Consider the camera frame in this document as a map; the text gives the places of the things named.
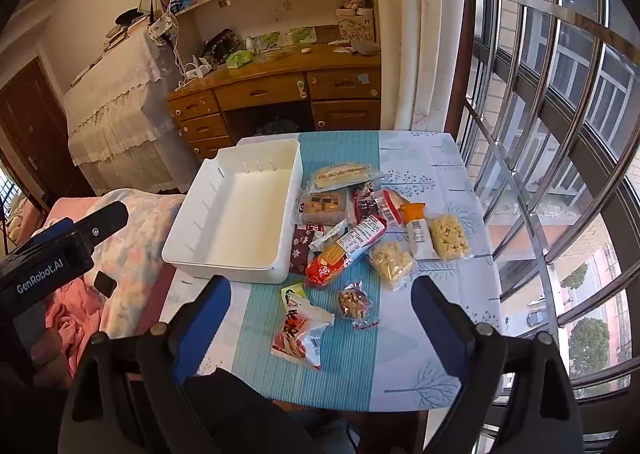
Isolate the white lace cloth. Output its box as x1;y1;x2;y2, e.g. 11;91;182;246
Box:
62;26;201;195

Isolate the small black square object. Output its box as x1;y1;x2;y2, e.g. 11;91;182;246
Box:
94;271;118;298

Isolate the white curtain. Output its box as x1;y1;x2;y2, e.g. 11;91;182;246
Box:
372;0;476;132

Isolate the beige plush toy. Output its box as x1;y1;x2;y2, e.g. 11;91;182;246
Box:
5;199;41;245

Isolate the black floral pencil case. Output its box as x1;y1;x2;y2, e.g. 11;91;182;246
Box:
199;28;240;69

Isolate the window with metal guard bars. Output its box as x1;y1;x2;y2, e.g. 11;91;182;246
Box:
457;0;640;405

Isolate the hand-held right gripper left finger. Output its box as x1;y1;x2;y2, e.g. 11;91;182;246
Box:
60;275;233;454

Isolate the white plastic storage box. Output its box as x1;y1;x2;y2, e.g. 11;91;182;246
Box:
161;139;303;285

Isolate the puffed snack packet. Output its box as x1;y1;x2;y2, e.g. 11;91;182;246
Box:
429;214;473;262
366;240;418;291

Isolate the floral cloth bag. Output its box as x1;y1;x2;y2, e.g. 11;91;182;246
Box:
146;14;180;42

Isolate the floral pastel blanket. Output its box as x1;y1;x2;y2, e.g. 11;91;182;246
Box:
37;188;186;339

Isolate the person's dark clothing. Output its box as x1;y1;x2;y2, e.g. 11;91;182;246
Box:
125;366;426;454

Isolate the red biscuit roll packet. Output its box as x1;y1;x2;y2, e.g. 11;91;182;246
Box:
305;215;388;289

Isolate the wooden desk with drawers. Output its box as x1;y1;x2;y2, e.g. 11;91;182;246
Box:
166;41;383;159

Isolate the clear biscuit packet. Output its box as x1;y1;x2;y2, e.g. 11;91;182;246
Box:
298;189;351;227

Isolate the person's left hand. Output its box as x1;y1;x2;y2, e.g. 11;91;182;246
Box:
29;328;70;387

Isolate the teal white tree print tablecloth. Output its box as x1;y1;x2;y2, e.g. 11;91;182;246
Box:
160;130;503;415

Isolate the white power strip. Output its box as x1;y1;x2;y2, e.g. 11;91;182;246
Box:
182;61;213;82

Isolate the white patterned box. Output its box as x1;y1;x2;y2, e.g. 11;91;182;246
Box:
337;14;377;42

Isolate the maroon star print packet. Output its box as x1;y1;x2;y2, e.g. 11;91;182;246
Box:
289;226;331;275

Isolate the brownie packet with red edge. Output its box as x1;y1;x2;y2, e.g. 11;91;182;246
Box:
352;184;403;229

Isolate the long sandwich bread packet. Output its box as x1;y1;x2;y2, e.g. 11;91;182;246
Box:
307;161;388;193

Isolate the white red rice cracker packet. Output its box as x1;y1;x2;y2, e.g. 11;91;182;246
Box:
271;282;335;372

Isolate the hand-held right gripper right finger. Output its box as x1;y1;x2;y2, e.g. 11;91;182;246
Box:
410;275;586;454

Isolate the green tissue pack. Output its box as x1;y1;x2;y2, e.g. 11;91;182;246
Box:
226;50;257;70

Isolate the small nut packet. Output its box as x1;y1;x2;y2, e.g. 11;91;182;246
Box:
336;279;376;329

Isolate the pink fleece blanket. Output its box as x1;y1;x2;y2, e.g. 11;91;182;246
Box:
42;279;106;380

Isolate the brown wooden door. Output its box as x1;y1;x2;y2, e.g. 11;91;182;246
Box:
0;56;96;215

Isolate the stack of books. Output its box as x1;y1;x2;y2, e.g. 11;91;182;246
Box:
102;8;151;54

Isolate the grey cloth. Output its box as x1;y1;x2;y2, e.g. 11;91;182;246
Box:
350;38;382;57

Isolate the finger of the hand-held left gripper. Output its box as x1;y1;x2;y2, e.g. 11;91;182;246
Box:
70;200;130;245
34;218;76;242

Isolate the orange white snack bar packet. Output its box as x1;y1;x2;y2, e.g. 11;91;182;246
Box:
402;203;436;261

